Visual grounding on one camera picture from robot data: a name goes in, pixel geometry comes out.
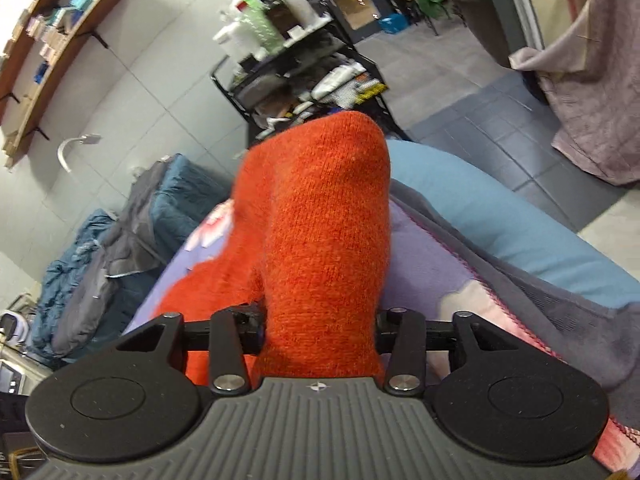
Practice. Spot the green bottle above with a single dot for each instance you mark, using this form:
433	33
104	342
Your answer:
262	25

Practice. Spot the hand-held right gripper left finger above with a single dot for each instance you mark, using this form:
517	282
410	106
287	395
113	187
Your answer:
225	340

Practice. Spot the black metal cart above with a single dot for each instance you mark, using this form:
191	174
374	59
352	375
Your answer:
300	85

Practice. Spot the light blue sheet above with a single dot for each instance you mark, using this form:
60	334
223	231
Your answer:
500	220

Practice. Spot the white wall lamp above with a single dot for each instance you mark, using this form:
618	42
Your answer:
65	152

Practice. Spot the orange knitted sweater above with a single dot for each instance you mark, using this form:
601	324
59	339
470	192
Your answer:
320	235

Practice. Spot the cluster of white bottles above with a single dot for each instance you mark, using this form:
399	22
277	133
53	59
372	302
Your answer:
237	35

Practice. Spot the grey textured blanket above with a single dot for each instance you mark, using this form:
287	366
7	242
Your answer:
575	330

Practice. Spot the grey cloth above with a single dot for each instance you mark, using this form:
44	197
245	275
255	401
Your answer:
95	300

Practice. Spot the blue box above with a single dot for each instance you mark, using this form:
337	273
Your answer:
394	24

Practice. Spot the small white appliance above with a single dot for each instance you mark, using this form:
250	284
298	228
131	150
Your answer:
12	325

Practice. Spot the hanging mauve towel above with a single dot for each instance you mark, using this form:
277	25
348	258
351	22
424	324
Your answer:
600	85

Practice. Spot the purple floral blanket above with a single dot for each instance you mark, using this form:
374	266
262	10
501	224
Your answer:
425	270

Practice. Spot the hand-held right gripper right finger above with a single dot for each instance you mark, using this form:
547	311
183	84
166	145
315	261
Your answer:
407	340

